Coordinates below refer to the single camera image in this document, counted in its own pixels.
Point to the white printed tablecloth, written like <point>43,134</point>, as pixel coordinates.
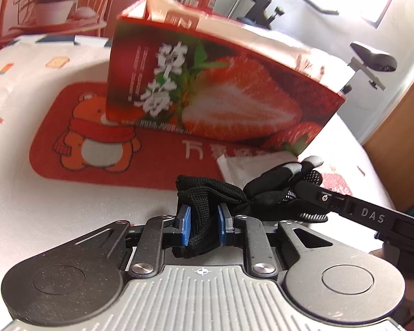
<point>27,76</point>

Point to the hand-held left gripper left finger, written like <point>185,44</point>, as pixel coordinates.
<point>184,227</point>

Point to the red strawberry print cardboard box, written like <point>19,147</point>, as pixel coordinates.
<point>227,103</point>

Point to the white flat packet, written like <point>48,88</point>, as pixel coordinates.
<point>241,169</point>

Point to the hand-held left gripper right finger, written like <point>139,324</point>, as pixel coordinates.
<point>224,227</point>

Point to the red bear print mat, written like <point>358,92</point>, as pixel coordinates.
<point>151,165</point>

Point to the black glove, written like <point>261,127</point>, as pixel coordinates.
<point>207,193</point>

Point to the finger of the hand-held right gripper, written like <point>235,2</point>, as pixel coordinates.
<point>317,196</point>

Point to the black exercise bike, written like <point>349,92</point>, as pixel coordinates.
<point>372,57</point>

